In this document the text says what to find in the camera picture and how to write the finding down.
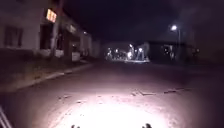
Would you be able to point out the grey asphalt road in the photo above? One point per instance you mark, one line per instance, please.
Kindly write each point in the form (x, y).
(110, 86)

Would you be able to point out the dark low building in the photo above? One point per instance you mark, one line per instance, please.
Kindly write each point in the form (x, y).
(166, 50)

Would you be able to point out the pale kerb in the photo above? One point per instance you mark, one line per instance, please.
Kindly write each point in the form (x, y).
(56, 75)

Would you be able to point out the street lamp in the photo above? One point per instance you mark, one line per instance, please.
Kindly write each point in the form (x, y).
(176, 40)

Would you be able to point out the robot's own part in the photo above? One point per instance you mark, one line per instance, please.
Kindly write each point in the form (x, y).
(146, 126)
(75, 126)

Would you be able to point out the pale building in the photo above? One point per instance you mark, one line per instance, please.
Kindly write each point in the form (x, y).
(30, 33)

